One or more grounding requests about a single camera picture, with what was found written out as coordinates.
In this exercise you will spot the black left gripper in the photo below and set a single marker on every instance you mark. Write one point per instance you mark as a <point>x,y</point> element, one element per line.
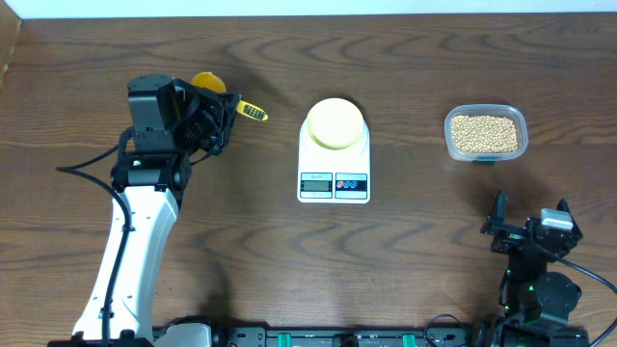
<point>223,111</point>

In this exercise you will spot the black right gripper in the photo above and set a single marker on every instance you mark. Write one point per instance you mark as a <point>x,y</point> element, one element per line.
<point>508,238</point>

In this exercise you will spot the yellow measuring scoop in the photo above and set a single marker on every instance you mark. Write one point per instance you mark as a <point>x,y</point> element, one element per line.
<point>253,112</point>

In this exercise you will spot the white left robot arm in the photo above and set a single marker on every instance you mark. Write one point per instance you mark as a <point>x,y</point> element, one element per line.
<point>172,119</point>

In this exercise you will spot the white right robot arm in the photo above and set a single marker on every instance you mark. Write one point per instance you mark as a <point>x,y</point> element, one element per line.
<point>537,302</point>

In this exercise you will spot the pale yellow bowl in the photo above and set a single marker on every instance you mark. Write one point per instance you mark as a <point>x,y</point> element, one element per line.
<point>335,123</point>

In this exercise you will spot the white digital kitchen scale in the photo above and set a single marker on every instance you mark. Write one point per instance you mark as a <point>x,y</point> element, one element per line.
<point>334,175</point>

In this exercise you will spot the clear plastic container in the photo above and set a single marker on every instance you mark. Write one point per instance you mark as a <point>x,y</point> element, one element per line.
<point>495,110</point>

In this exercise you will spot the soybeans in container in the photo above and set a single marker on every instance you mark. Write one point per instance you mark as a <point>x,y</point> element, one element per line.
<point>484,134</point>

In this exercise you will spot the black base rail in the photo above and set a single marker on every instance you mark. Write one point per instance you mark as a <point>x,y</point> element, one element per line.
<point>272,337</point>

